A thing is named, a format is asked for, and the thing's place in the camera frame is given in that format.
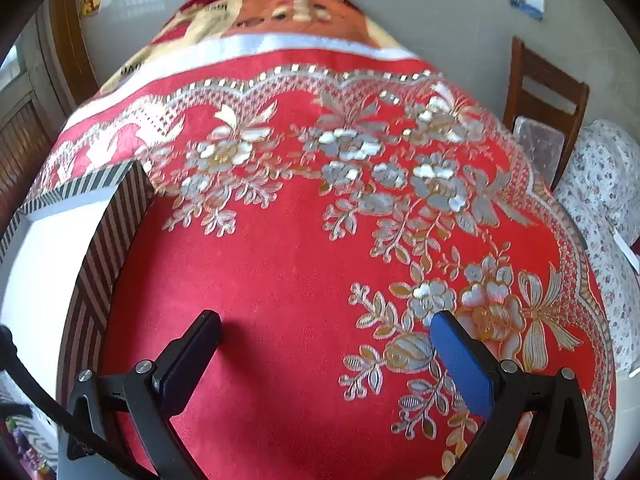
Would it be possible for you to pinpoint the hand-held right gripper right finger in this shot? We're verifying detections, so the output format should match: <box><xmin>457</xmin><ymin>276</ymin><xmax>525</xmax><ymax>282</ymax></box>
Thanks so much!
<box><xmin>431</xmin><ymin>310</ymin><xmax>597</xmax><ymax>480</ymax></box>

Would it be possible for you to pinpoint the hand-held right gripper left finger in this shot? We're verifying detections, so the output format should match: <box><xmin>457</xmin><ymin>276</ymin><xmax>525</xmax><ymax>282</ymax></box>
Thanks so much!
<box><xmin>60</xmin><ymin>310</ymin><xmax>223</xmax><ymax>480</ymax></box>

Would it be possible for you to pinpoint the striped white cardboard box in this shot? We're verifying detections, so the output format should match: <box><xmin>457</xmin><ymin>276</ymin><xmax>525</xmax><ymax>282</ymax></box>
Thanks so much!
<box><xmin>0</xmin><ymin>160</ymin><xmax>156</xmax><ymax>413</ymax></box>

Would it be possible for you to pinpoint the red floral tablecloth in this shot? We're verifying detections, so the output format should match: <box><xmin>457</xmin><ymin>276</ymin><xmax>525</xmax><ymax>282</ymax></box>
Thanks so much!
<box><xmin>25</xmin><ymin>42</ymin><xmax>618</xmax><ymax>480</ymax></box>

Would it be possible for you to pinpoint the white paper slip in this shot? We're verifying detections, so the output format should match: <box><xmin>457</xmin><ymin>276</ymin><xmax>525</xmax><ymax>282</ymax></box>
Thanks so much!
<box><xmin>612</xmin><ymin>225</ymin><xmax>640</xmax><ymax>272</ymax></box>

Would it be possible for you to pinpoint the clear plastic bag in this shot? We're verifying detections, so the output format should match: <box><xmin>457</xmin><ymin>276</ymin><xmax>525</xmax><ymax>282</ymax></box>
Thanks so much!
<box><xmin>512</xmin><ymin>116</ymin><xmax>563</xmax><ymax>186</ymax></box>

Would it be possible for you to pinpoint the floral fabric bedding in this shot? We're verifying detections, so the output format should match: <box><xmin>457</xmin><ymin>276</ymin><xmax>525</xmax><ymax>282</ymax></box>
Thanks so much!
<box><xmin>552</xmin><ymin>120</ymin><xmax>640</xmax><ymax>376</ymax></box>

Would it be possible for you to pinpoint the brown slatted wooden door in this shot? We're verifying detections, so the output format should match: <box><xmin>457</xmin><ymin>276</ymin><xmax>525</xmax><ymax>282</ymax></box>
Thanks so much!
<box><xmin>0</xmin><ymin>75</ymin><xmax>66</xmax><ymax>231</ymax></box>

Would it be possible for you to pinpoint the brown wooden chair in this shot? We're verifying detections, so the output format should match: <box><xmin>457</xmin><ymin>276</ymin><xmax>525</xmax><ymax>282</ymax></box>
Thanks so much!
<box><xmin>502</xmin><ymin>35</ymin><xmax>591</xmax><ymax>191</ymax></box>

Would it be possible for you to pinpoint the cream orange printed blanket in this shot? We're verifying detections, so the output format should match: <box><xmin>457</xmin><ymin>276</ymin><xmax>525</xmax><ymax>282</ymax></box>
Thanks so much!
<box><xmin>100</xmin><ymin>0</ymin><xmax>421</xmax><ymax>96</ymax></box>

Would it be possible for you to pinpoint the black cable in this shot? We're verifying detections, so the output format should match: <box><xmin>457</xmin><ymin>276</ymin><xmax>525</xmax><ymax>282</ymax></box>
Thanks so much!
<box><xmin>0</xmin><ymin>325</ymin><xmax>151</xmax><ymax>480</ymax></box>

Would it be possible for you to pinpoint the wooden door frame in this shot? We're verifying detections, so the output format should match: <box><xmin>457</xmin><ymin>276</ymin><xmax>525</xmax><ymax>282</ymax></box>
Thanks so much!
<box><xmin>47</xmin><ymin>0</ymin><xmax>99</xmax><ymax>107</ymax></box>

